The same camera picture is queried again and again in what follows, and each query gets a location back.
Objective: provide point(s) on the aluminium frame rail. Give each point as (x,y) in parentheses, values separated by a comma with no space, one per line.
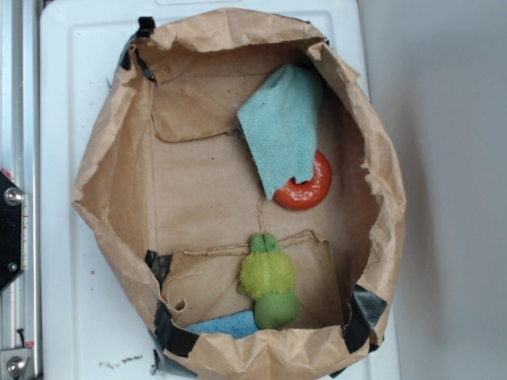
(21,309)

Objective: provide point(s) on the light blue microfiber cloth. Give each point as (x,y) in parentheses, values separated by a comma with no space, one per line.
(280,125)

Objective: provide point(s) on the white plastic tray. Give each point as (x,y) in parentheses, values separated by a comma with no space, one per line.
(90,329)

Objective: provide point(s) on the orange ring toy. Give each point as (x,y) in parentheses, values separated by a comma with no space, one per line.
(308,194)

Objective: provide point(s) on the blue sponge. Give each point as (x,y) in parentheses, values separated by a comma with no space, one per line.
(237,325)

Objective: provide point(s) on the brown paper bag bin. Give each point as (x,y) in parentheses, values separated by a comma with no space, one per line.
(170,190)

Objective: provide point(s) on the black mounting bracket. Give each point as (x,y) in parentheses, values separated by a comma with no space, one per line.
(12,230)

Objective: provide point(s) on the green plush toy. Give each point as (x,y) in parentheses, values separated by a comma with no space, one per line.
(268,276)

